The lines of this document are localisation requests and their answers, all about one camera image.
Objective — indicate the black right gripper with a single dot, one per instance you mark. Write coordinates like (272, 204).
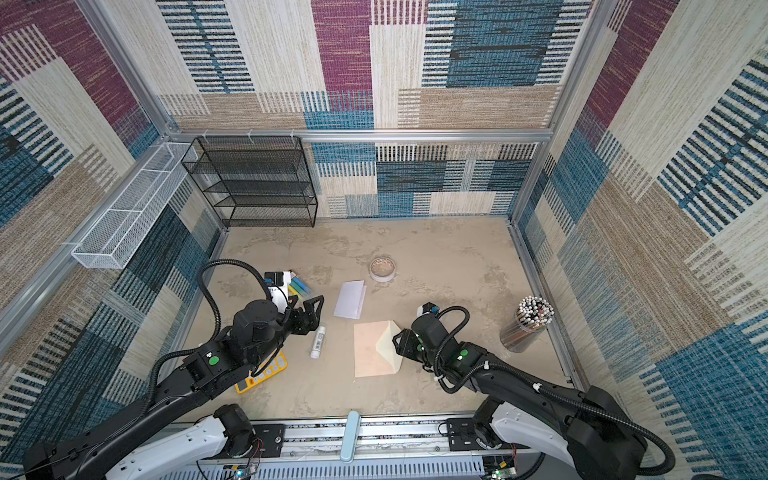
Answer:
(405, 348)

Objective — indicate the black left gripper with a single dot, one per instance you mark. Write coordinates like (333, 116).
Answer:
(311, 320)

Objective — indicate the pink envelope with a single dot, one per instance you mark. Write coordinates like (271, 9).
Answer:
(374, 351)

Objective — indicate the white letter paper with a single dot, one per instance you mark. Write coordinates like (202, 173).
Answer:
(350, 301)

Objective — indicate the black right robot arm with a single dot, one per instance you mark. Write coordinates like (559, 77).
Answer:
(587, 430)

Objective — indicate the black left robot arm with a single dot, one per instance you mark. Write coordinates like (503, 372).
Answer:
(124, 447)

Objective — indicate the colourful marker pack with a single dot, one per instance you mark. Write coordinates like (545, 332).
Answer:
(298, 285)

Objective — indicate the yellow calculator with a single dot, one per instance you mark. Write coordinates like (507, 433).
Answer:
(276, 366)

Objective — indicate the white tape roll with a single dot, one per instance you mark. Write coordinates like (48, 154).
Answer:
(382, 269)

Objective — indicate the pencil holder with pencils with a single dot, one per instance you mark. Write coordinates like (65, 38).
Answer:
(533, 315)

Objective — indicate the black mesh shelf rack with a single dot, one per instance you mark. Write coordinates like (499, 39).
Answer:
(254, 181)

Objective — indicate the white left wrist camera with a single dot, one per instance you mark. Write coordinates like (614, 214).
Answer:
(277, 283)

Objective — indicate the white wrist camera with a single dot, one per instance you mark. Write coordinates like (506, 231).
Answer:
(277, 283)
(428, 308)

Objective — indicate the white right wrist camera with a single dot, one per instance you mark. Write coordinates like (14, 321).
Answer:
(428, 308)

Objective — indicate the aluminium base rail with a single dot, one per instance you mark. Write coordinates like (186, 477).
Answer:
(427, 446)

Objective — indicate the light blue handle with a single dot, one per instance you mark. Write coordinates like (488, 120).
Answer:
(349, 438)

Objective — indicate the white wire basket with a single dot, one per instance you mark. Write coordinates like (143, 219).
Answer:
(116, 236)

